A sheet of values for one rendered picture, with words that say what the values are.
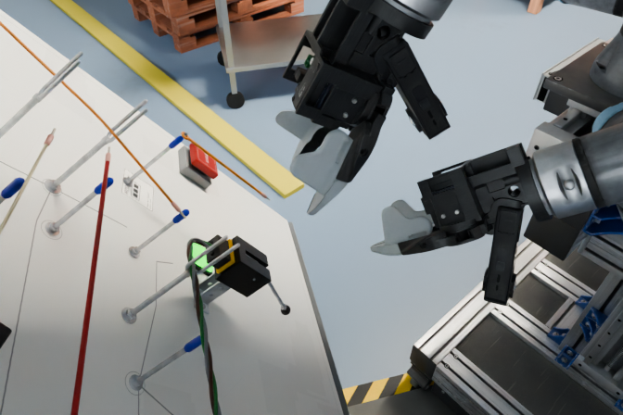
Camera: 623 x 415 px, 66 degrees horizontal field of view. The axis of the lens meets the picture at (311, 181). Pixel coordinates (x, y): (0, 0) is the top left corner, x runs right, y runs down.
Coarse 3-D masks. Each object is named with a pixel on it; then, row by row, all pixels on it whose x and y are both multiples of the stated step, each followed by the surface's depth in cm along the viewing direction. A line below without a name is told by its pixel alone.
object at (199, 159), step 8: (192, 144) 78; (192, 152) 76; (200, 152) 77; (192, 160) 75; (200, 160) 75; (208, 160) 78; (200, 168) 76; (208, 168) 76; (216, 168) 79; (216, 176) 78
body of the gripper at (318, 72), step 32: (352, 0) 39; (384, 0) 39; (320, 32) 43; (352, 32) 40; (384, 32) 42; (416, 32) 40; (288, 64) 47; (320, 64) 40; (352, 64) 43; (384, 64) 43; (320, 96) 43; (352, 96) 43; (384, 96) 43
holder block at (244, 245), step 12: (240, 240) 58; (240, 252) 56; (252, 252) 58; (240, 264) 55; (252, 264) 57; (264, 264) 60; (216, 276) 56; (228, 276) 56; (240, 276) 56; (252, 276) 57; (264, 276) 57; (240, 288) 58; (252, 288) 58
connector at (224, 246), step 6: (210, 240) 56; (216, 240) 56; (222, 246) 56; (228, 246) 57; (210, 252) 55; (216, 252) 55; (222, 252) 55; (210, 258) 54; (222, 258) 55; (228, 258) 55; (216, 264) 55; (222, 264) 55
